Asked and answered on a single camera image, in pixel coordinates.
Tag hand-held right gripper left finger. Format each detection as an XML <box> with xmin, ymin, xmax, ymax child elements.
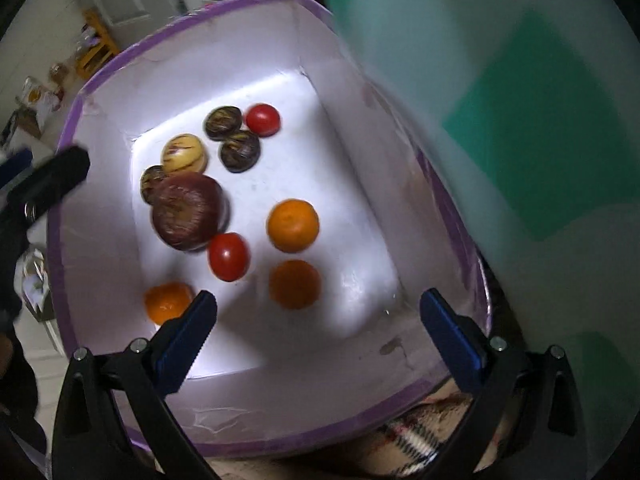
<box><xmin>52</xmin><ymin>290</ymin><xmax>219</xmax><ymax>480</ymax></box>

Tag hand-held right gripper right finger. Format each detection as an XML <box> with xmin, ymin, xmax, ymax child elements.
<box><xmin>419</xmin><ymin>287</ymin><xmax>589</xmax><ymax>480</ymax></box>

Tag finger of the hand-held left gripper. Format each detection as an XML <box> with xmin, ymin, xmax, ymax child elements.
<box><xmin>0</xmin><ymin>146</ymin><xmax>91</xmax><ymax>226</ymax></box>
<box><xmin>0</xmin><ymin>148</ymin><xmax>32</xmax><ymax>188</ymax></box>

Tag orange mandarin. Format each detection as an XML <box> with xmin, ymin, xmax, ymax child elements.
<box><xmin>268</xmin><ymin>259</ymin><xmax>322</xmax><ymax>310</ymax></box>
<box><xmin>266</xmin><ymin>199</ymin><xmax>320</xmax><ymax>253</ymax></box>
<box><xmin>145</xmin><ymin>282</ymin><xmax>196</xmax><ymax>326</ymax></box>

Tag dark striped fruit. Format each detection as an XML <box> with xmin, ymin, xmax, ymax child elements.
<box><xmin>140</xmin><ymin>165</ymin><xmax>168</xmax><ymax>206</ymax></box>

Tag red cherry tomato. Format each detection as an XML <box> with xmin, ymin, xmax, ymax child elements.
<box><xmin>208</xmin><ymin>232</ymin><xmax>251</xmax><ymax>282</ymax></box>
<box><xmin>245</xmin><ymin>103</ymin><xmax>282</xmax><ymax>137</ymax></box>

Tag large dark purple fruit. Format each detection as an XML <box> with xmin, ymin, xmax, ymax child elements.
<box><xmin>151</xmin><ymin>172</ymin><xmax>230</xmax><ymax>252</ymax></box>

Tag yellow striped round fruit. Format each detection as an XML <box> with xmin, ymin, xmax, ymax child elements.
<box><xmin>161</xmin><ymin>134</ymin><xmax>208</xmax><ymax>175</ymax></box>

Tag white box with purple rim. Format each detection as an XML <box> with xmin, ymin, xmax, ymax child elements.
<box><xmin>46</xmin><ymin>0</ymin><xmax>496</xmax><ymax>459</ymax></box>

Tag cardboard boxes on floor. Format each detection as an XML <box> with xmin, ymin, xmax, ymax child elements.
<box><xmin>2</xmin><ymin>62</ymin><xmax>68</xmax><ymax>141</ymax></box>

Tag plaid blanket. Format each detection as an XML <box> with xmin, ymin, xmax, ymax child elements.
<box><xmin>367</xmin><ymin>390</ymin><xmax>506</xmax><ymax>480</ymax></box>

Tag yellow stool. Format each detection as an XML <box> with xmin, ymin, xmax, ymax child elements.
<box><xmin>75</xmin><ymin>7</ymin><xmax>121</xmax><ymax>81</ymax></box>

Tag green white checked tablecloth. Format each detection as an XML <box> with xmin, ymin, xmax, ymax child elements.
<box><xmin>317</xmin><ymin>0</ymin><xmax>640</xmax><ymax>480</ymax></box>

